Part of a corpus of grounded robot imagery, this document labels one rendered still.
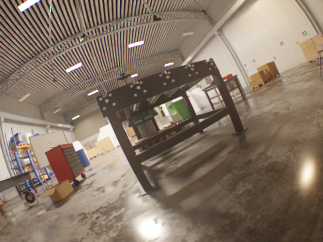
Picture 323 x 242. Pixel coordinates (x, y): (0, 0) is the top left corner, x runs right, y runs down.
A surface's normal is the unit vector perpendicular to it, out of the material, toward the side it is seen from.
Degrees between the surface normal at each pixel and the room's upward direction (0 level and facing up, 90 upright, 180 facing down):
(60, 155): 90
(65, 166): 90
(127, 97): 90
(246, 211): 0
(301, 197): 0
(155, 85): 90
